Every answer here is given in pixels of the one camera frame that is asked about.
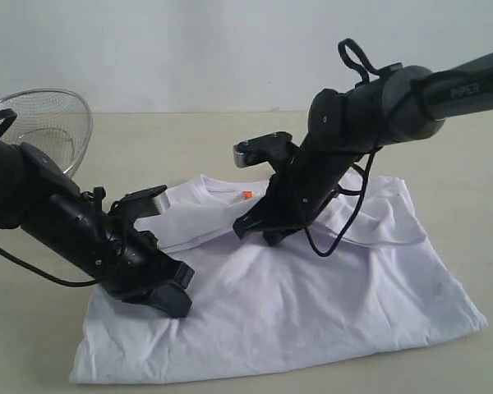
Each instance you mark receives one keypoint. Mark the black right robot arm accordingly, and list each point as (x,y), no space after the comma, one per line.
(391,105)

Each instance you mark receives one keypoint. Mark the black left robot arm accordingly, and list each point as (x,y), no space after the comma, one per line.
(37,197)

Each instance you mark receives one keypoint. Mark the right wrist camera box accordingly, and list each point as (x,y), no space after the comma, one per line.
(275,148)

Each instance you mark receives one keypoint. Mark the metal wire mesh basket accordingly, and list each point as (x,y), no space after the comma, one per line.
(57,121)

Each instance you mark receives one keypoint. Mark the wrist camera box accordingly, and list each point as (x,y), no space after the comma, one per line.
(275,148)
(138,204)

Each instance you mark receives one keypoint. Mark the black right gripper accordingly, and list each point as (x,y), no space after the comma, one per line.
(299,195)

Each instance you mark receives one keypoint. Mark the white t-shirt with red print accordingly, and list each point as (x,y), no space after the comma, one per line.
(259,309)

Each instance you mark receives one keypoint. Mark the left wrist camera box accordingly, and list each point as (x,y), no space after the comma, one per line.
(138,204)

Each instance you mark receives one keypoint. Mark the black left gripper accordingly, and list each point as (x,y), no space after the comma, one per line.
(128,265)

